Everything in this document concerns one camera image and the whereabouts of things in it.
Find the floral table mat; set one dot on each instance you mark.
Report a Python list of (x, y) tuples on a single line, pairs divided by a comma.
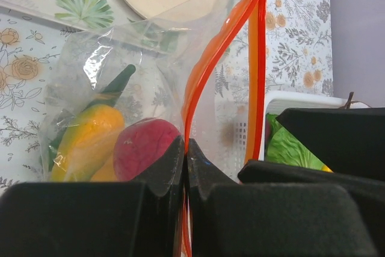
[(298, 58)]

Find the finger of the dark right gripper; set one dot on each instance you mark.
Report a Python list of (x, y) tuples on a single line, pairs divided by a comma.
[(368, 194), (348, 141)]

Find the orange mango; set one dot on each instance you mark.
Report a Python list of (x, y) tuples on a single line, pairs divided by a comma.
[(87, 144)]

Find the lychee bunch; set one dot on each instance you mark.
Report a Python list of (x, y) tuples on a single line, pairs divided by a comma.
[(351, 102)]

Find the white plastic basket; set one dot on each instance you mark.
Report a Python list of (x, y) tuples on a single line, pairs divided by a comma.
[(275, 103)]

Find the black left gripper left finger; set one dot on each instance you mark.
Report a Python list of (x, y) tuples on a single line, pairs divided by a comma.
[(141, 217)]

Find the clear orange-zip bag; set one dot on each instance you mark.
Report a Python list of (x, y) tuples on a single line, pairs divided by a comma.
[(174, 87)]

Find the small orange fruit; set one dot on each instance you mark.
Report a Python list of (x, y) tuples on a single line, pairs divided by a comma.
[(106, 173)]

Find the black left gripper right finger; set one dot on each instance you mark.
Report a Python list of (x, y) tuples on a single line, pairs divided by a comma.
[(271, 219)]

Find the green lettuce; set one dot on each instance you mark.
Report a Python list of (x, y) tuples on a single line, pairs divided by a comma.
[(282, 147)]

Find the brown passion fruit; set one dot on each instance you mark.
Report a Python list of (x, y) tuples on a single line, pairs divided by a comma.
[(141, 144)]

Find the green chili pepper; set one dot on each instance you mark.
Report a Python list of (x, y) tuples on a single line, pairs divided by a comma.
[(108, 96)]

